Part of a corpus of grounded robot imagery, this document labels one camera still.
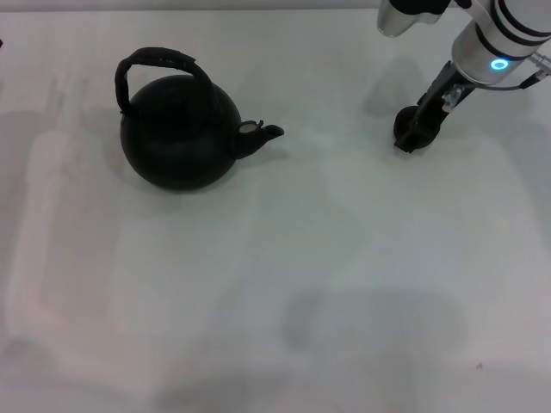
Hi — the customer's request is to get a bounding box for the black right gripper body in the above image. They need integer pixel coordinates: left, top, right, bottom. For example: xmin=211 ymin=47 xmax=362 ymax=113
xmin=415 ymin=59 xmax=477 ymax=118

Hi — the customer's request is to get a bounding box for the small dark round teacup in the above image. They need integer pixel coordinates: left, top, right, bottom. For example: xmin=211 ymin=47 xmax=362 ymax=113
xmin=392 ymin=105 xmax=441 ymax=150

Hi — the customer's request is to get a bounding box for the black round teapot with handle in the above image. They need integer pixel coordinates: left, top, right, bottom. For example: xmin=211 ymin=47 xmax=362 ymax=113
xmin=114 ymin=46 xmax=286 ymax=193

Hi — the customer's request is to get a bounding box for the small white gripper bracket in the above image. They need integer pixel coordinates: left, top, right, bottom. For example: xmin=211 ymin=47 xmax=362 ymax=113
xmin=442 ymin=87 xmax=461 ymax=114

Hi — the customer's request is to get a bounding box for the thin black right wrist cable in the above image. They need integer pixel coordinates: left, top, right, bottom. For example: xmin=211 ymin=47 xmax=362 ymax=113
xmin=472 ymin=51 xmax=551 ymax=92

